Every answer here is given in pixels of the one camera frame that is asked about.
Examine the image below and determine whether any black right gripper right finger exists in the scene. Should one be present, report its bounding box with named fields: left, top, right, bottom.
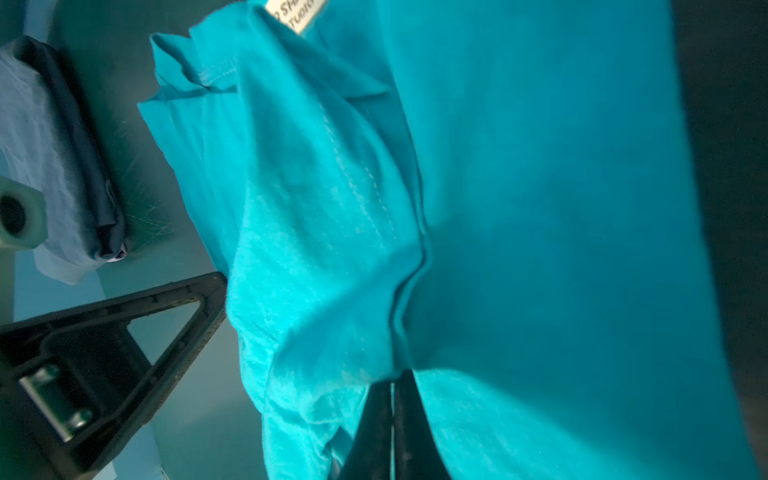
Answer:
left=394, top=371, right=450, bottom=480

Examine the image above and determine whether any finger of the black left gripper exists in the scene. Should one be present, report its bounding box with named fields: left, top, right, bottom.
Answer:
left=1, top=272, right=227, bottom=474

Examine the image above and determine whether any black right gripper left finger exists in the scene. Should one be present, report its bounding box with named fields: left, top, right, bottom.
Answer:
left=338, top=382, right=393, bottom=480

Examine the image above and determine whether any teal printed t-shirt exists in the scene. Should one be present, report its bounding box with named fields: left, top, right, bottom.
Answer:
left=139, top=1, right=759, bottom=479

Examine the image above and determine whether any folded grey-blue t-shirt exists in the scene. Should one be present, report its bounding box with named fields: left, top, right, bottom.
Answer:
left=1, top=36, right=126, bottom=285

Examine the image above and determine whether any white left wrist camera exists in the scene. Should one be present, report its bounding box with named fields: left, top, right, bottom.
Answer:
left=1, top=177, right=47, bottom=251

